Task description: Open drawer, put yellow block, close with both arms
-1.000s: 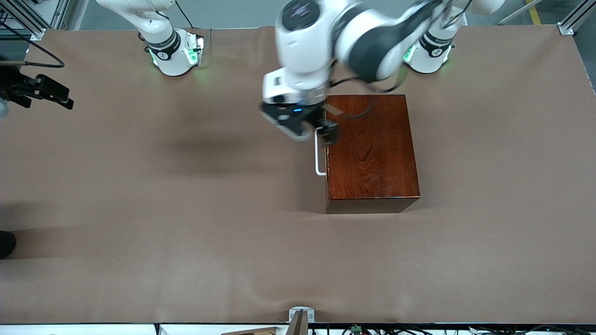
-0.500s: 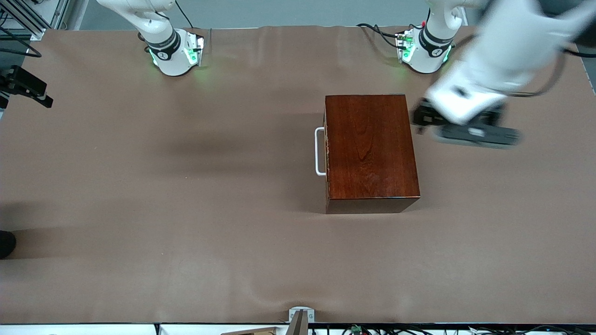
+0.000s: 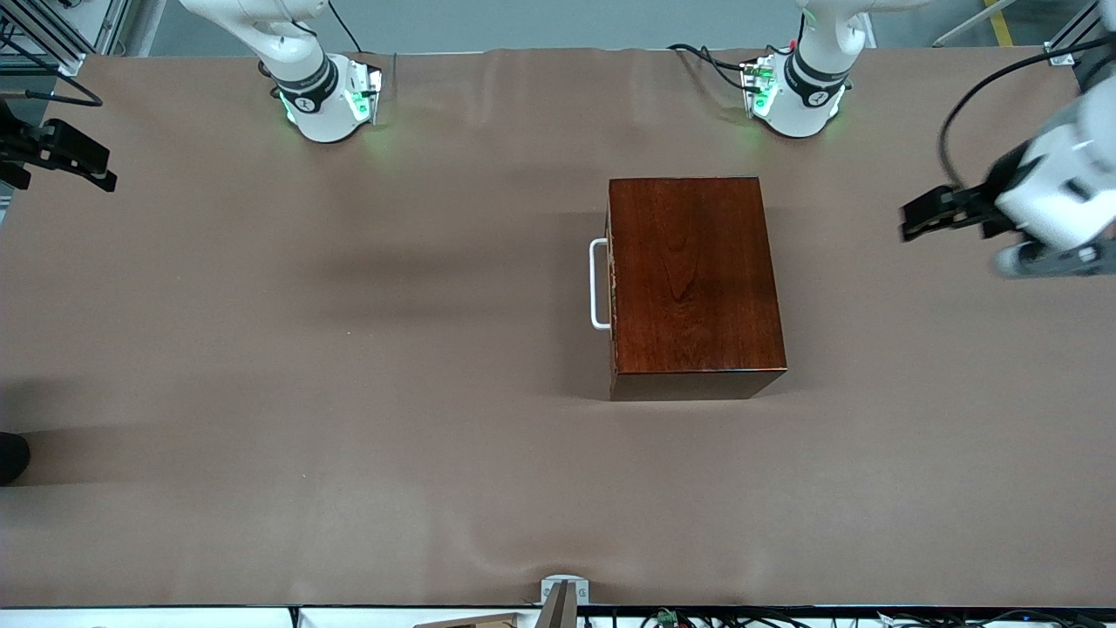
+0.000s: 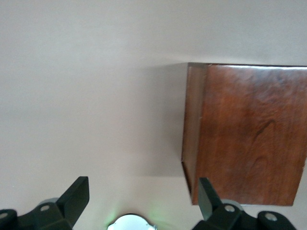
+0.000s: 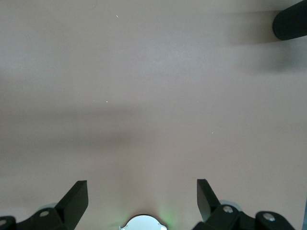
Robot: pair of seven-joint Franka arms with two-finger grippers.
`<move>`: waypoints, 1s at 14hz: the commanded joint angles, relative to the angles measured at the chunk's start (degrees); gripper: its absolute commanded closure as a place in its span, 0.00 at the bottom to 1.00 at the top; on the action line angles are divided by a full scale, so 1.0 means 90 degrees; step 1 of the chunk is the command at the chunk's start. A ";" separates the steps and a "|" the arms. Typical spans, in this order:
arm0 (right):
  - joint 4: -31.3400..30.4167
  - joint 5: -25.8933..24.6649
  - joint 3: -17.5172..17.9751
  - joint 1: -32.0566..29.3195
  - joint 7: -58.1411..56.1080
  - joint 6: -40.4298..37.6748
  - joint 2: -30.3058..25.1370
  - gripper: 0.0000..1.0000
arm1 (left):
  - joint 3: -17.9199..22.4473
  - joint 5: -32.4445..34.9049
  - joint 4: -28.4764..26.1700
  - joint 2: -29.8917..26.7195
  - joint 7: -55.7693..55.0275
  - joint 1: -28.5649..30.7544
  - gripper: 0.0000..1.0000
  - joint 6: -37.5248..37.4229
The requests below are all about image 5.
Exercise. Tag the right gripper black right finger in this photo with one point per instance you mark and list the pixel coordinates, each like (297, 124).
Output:
(216, 215)

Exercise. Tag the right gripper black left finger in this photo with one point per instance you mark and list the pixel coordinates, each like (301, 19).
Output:
(64, 213)

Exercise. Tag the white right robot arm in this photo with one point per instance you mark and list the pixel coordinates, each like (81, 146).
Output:
(144, 222)

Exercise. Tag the brown table mat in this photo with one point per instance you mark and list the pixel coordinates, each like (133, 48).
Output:
(144, 95)

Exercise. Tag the black foam cylinder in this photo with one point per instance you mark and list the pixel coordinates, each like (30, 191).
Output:
(291, 22)

